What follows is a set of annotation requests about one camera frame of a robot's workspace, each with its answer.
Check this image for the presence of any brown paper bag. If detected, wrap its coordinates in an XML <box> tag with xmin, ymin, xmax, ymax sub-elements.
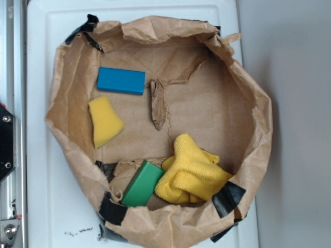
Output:
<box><xmin>46</xmin><ymin>16</ymin><xmax>273</xmax><ymax>247</ymax></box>

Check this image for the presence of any blue rectangular block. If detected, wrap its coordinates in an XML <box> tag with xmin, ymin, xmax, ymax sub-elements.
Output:
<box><xmin>97</xmin><ymin>67</ymin><xmax>145</xmax><ymax>95</ymax></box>

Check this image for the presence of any yellow microfiber cloth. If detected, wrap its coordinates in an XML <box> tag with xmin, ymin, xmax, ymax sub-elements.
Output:
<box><xmin>155</xmin><ymin>134</ymin><xmax>233</xmax><ymax>204</ymax></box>

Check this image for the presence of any yellow sponge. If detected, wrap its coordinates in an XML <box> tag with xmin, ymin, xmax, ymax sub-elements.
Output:
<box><xmin>88</xmin><ymin>96</ymin><xmax>125</xmax><ymax>149</ymax></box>

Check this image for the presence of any green rectangular block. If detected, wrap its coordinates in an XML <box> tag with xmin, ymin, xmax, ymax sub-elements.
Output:
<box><xmin>121</xmin><ymin>160</ymin><xmax>164</xmax><ymax>207</ymax></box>

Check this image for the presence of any white plastic tray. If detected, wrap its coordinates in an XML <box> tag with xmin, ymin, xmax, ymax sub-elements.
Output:
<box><xmin>25</xmin><ymin>0</ymin><xmax>260</xmax><ymax>248</ymax></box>

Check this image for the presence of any black mounting bracket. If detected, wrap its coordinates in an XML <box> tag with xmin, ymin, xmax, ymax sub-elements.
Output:
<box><xmin>0</xmin><ymin>104</ymin><xmax>15</xmax><ymax>183</ymax></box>

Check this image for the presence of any metal frame rail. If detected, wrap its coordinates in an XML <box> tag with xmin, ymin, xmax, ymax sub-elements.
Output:
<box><xmin>1</xmin><ymin>1</ymin><xmax>28</xmax><ymax>247</ymax></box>

